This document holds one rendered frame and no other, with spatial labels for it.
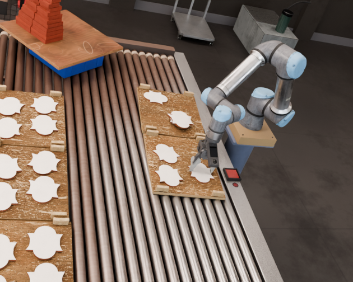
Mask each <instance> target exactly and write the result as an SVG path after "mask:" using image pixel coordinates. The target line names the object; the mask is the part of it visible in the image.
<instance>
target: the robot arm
mask: <svg viewBox="0 0 353 282"><path fill-rule="evenodd" d="M266 63H270V64H271V65H273V66H274V67H276V70H275V73H276V76H277V83H276V89H275V93H274V92H273V91H271V90H269V89H268V88H263V87H258V88H256V89H255V90H254V91H253V93H252V95H251V97H250V100H249V102H248V104H247V106H246V108H245V109H244V108H243V107H242V105H233V104H232V103H231V102H229V101H228V100H227V99H226V98H227V97H228V96H229V95H230V94H231V93H232V92H233V91H235V90H236V89H237V88H238V87H239V86H240V85H241V84H242V83H243V82H244V81H245V80H246V79H247V78H248V77H249V76H250V75H251V74H252V73H253V72H254V71H255V70H257V69H258V68H259V67H260V66H263V65H265V64H266ZM305 67H306V58H305V56H303V55H302V54H301V53H300V52H297V51H296V50H294V49H292V48H291V47H289V46H287V45H286V44H284V43H283V42H281V41H278V40H270V41H266V42H263V43H261V44H259V45H257V46H256V47H255V48H253V49H252V50H251V51H250V55H249V56H248V57H247V58H246V59H244V60H243V61H242V62H241V63H240V64H239V65H238V66H237V67H236V68H235V69H234V70H233V71H232V72H231V73H230V74H229V75H228V76H227V77H225V78H224V79H223V80H222V81H221V82H220V83H219V84H218V85H217V86H216V87H215V88H214V89H212V88H206V89H205V90H204V91H203V92H202V94H201V100H202V101H203V102H204V103H205V104H206V105H207V106H209V107H210V108H212V109H213V110H214V112H213V116H212V119H211V121H210V124H209V126H208V129H207V130H206V136H205V139H203V140H199V143H198V146H197V151H198V153H197V154H196V155H195V157H194V156H193V157H192V158H191V166H190V168H189V171H193V170H194V168H195V167H196V166H197V165H198V164H200V163H201V158H202V159H203V160H204V159H207V160H208V166H209V167H210V168H211V169H210V173H212V172H213V171H214V169H215V168H218V166H219V156H218V150H217V143H219V142H220V140H221V138H222V136H223V134H224V131H225V129H226V126H227V125H230V124H232V123H235V122H239V123H240V124H241V125H242V126H243V127H245V128H247V129H249V130H253V131H258V130H261V128H262V126H263V121H264V116H265V117H266V118H268V119H270V120H271V121H272V122H274V123H275V124H276V125H278V126H279V127H284V126H285V125H286V124H287V123H288V122H289V121H290V120H291V119H292V118H293V116H294V115H295V111H294V110H292V109H291V108H292V105H291V102H290V99H291V94H292V89H293V85H294V80H295V79H296V78H298V77H300V76H301V75H302V73H303V71H304V69H305Z"/></svg>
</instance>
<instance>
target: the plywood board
mask: <svg viewBox="0 0 353 282"><path fill-rule="evenodd" d="M61 14H63V15H62V21H63V29H64V30H63V40H60V41H55V42H52V43H48V44H44V43H43V42H41V41H40V40H39V39H37V38H36V37H34V36H33V35H32V34H31V33H29V32H27V31H26V30H25V29H23V28H22V27H21V26H19V25H18V24H17V23H16V20H12V21H6V22H0V28H2V29H3V30H4V31H6V32H7V33H9V34H10V35H11V36H13V37H14V38H15V39H17V40H18V41H19V42H21V43H22V44H24V45H25V46H26V47H28V48H29V49H30V50H32V51H33V52H34V53H36V54H37V55H38V56H40V57H41V58H43V59H44V60H46V61H47V62H48V63H49V64H51V65H52V66H54V67H55V68H57V69H58V70H61V69H64V68H67V67H71V66H73V65H76V64H80V63H83V62H86V61H89V60H92V59H96V58H99V57H102V56H105V55H108V54H111V53H115V52H117V51H121V50H123V47H122V46H121V45H119V44H118V43H116V42H115V41H113V40H112V39H110V38H109V37H107V36H106V35H104V34H103V33H101V32H100V31H98V30H97V29H95V28H93V27H92V26H90V25H89V24H87V23H86V22H85V21H83V20H81V19H80V18H78V17H77V16H75V15H74V14H72V13H71V12H70V11H68V10H62V11H61Z"/></svg>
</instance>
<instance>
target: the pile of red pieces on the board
mask: <svg viewBox="0 0 353 282"><path fill-rule="evenodd" d="M25 2H26V3H25V4H23V5H22V7H21V10H19V12H18V16H16V23H17V24H18V25H19V26H21V27H22V28H23V29H25V30H26V31H27V32H29V33H31V34H32V35H33V36H34V37H36V38H37V39H39V40H40V41H41V42H43V43H44V44H48V43H52V42H55V41H60V40H63V30H64V29H63V21H62V15H63V14H61V11H60V10H62V6H61V5H59V4H60V2H61V0H26V1H25Z"/></svg>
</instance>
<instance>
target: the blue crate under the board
mask: <svg viewBox="0 0 353 282"><path fill-rule="evenodd" d="M29 53H30V54H31V55H33V56H34V57H35V58H37V59H39V60H40V61H41V62H42V63H44V64H45V65H46V66H48V67H49V68H50V69H52V70H53V71H55V72H56V73H57V74H59V75H60V76H61V77H63V78H67V77H70V76H73V75H75V74H79V73H82V72H85V71H88V70H90V69H94V68H97V67H99V66H102V63H103V59H104V56H102V57H99V58H96V59H92V60H89V61H86V62H83V63H80V64H76V65H73V66H71V67H67V68H64V69H61V70H58V69H57V68H55V67H54V66H52V65H51V64H49V63H48V62H47V61H46V60H44V59H43V58H41V57H40V56H38V55H37V54H36V53H34V52H33V51H32V50H30V49H29Z"/></svg>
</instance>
